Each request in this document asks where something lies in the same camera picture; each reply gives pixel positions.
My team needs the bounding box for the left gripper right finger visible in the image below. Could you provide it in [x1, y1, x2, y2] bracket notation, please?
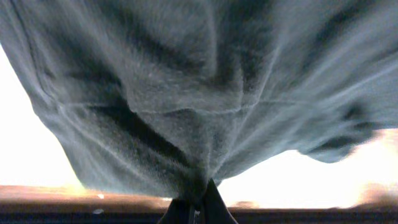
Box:
[202, 179, 238, 224]

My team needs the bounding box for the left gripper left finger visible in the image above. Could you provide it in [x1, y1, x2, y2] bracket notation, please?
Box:
[157, 199, 191, 224]

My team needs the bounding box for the dark green Nike t-shirt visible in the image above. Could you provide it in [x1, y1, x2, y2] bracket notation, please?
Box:
[1, 0, 397, 203]

